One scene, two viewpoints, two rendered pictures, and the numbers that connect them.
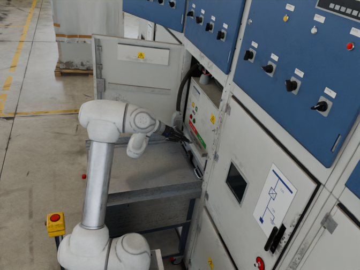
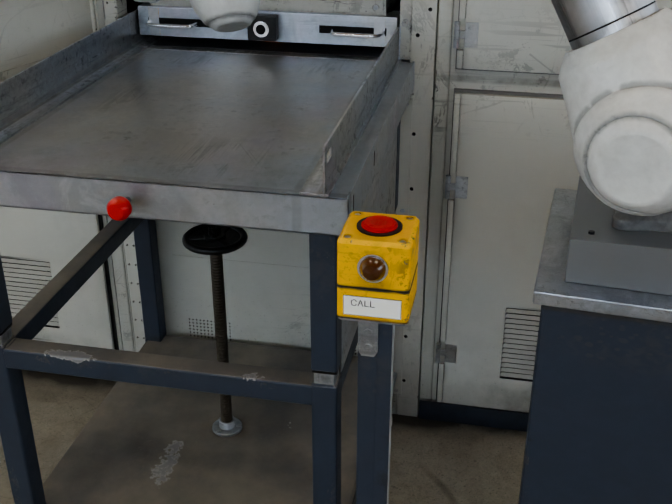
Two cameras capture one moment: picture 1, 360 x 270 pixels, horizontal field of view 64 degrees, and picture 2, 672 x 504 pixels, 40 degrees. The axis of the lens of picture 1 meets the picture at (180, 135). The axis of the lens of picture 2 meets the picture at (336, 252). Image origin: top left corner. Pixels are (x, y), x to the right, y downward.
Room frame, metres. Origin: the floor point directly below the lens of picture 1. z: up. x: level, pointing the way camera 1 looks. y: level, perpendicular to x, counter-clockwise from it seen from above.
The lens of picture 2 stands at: (0.48, 1.35, 1.33)
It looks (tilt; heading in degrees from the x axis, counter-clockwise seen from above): 27 degrees down; 305
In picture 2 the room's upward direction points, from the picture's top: straight up
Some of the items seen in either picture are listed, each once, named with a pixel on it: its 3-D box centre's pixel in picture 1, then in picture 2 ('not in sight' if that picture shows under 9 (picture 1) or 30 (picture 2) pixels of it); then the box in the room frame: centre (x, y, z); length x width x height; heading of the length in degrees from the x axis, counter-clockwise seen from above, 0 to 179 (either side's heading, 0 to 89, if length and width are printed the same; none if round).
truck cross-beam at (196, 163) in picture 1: (194, 155); (267, 23); (1.67, -0.13, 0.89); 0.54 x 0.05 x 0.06; 23
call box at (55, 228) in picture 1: (55, 224); (378, 266); (0.96, 0.58, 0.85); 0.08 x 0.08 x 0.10; 23
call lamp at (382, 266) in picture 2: not in sight; (371, 271); (0.94, 0.62, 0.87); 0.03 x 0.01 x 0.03; 23
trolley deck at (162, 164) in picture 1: (140, 169); (207, 120); (1.51, 0.24, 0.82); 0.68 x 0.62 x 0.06; 113
